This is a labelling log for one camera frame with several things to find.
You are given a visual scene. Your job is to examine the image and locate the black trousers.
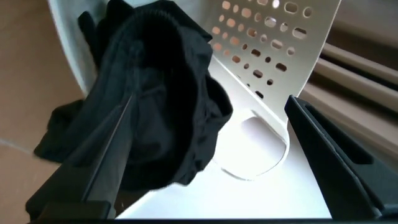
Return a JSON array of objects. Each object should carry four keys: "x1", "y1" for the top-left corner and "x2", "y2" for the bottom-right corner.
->
[{"x1": 33, "y1": 0, "x2": 234, "y2": 192}]

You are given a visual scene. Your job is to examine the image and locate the beige curtain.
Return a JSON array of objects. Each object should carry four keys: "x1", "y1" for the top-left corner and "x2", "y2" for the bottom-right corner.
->
[{"x1": 298, "y1": 0, "x2": 398, "y2": 170}]

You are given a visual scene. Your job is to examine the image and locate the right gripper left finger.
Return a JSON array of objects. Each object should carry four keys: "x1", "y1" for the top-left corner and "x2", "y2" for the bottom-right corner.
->
[{"x1": 25, "y1": 92, "x2": 138, "y2": 220}]

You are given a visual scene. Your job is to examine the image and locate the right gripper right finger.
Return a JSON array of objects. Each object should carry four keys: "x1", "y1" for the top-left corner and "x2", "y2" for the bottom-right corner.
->
[{"x1": 284, "y1": 95, "x2": 398, "y2": 220}]

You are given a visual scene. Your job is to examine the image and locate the white laundry basket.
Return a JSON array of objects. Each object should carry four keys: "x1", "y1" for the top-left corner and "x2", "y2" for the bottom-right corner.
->
[{"x1": 48, "y1": 0, "x2": 343, "y2": 220}]

